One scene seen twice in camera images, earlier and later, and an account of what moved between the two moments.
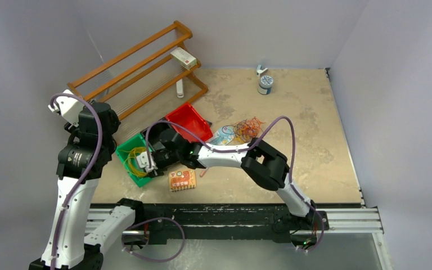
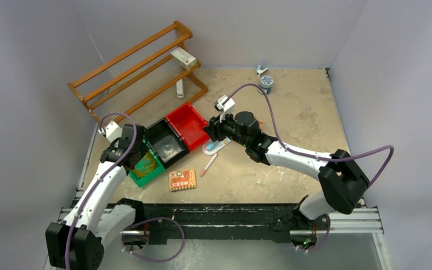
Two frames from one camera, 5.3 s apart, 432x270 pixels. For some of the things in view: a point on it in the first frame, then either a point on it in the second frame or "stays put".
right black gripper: x=160 y=170 to x=215 y=129
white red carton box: x=184 y=58 stays put
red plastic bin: x=186 y=116 stays put
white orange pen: x=202 y=173 stays put
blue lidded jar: x=265 y=85 stays put
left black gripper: x=73 y=129 to x=143 y=149
